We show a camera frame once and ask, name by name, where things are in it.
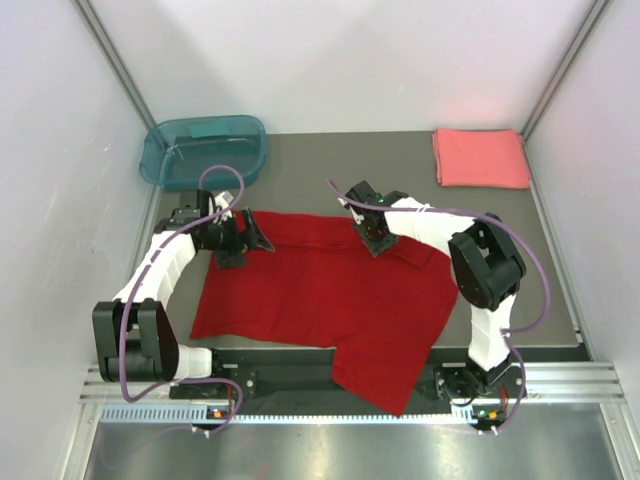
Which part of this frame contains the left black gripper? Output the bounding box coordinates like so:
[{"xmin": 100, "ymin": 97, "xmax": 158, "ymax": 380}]
[{"xmin": 201, "ymin": 207, "xmax": 272, "ymax": 269}]

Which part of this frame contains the red t-shirt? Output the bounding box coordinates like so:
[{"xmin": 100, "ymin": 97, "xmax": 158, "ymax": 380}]
[{"xmin": 190, "ymin": 211, "xmax": 458, "ymax": 416}]

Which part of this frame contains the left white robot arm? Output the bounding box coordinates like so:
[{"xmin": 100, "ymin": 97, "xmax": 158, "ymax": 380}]
[{"xmin": 92, "ymin": 190, "xmax": 275, "ymax": 397}]

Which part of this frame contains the teal plastic bin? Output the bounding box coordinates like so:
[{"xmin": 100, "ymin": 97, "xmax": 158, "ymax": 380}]
[{"xmin": 139, "ymin": 115, "xmax": 268, "ymax": 192}]

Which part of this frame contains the folded pink t-shirt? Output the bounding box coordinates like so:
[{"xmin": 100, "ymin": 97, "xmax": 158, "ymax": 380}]
[{"xmin": 432, "ymin": 128, "xmax": 531, "ymax": 189}]

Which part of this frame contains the black mounting plate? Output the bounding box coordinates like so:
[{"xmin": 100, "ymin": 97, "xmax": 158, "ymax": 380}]
[{"xmin": 168, "ymin": 349, "xmax": 529, "ymax": 414}]

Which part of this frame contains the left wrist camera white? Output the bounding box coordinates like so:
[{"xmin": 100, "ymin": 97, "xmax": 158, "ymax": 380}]
[{"xmin": 208, "ymin": 191, "xmax": 234, "ymax": 214}]

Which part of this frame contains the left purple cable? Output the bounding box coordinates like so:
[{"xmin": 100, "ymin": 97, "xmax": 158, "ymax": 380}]
[{"xmin": 115, "ymin": 165, "xmax": 247, "ymax": 434}]

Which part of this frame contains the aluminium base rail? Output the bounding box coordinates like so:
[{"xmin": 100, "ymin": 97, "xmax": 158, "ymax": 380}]
[{"xmin": 80, "ymin": 362, "xmax": 625, "ymax": 426}]

